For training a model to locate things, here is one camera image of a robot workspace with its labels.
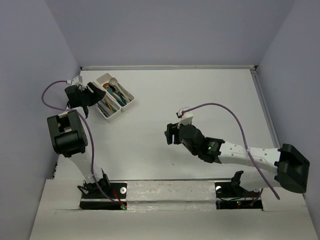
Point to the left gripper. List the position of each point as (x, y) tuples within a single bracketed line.
[(98, 94)]

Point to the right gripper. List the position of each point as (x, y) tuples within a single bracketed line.
[(172, 128)]

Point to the blue plastic knife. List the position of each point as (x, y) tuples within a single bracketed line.
[(101, 103)]

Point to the teal plastic spoon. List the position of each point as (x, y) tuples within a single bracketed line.
[(117, 96)]

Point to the copper spoon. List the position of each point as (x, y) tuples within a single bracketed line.
[(107, 87)]

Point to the steel knife pink handle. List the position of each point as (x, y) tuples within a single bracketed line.
[(109, 113)]

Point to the beige plastic spoon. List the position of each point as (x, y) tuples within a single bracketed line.
[(114, 82)]

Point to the steel knife dark handle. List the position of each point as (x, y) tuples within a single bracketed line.
[(102, 110)]

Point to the steel spoon teal handle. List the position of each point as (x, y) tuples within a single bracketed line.
[(118, 93)]

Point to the black spoon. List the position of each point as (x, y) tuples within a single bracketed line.
[(127, 98)]

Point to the orange plastic knife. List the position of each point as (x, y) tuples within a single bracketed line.
[(108, 105)]

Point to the teal plastic knife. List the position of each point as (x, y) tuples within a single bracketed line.
[(108, 98)]

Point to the steel knife teal handle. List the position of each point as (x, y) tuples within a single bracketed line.
[(115, 106)]

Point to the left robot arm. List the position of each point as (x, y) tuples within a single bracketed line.
[(71, 136)]

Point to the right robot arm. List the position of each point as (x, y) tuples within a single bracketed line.
[(283, 167)]

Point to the white container left compartment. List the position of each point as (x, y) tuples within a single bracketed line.
[(114, 116)]

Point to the white container compartment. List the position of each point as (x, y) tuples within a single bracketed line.
[(114, 116), (124, 107)]

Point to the white container right compartment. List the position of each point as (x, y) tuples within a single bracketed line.
[(124, 107)]

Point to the white front cover board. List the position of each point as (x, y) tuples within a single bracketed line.
[(169, 210)]

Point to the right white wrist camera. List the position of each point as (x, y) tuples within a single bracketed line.
[(184, 116)]

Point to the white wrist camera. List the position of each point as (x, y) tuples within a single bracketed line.
[(76, 81), (184, 116)]

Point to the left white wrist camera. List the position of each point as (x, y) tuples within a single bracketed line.
[(76, 81)]

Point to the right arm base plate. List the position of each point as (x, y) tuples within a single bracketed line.
[(236, 198)]

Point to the aluminium rail right edge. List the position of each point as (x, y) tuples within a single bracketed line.
[(265, 109)]

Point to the aluminium rail edge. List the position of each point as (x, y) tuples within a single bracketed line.
[(265, 109), (166, 67)]

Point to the aluminium rail back edge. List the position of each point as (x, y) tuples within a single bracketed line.
[(166, 67)]

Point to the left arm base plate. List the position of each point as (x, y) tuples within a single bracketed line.
[(95, 200)]

